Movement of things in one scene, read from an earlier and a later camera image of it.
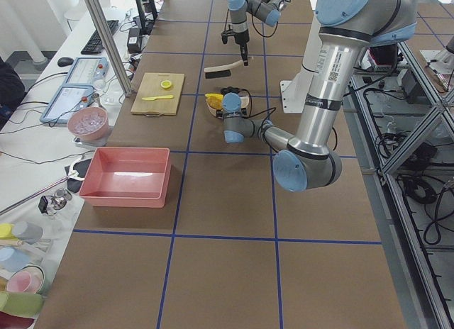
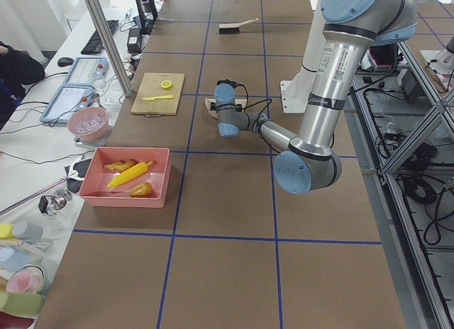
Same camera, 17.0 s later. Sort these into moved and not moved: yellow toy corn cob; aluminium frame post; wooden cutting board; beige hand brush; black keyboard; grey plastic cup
Moved: beige hand brush; yellow toy corn cob
Not moved: wooden cutting board; aluminium frame post; grey plastic cup; black keyboard
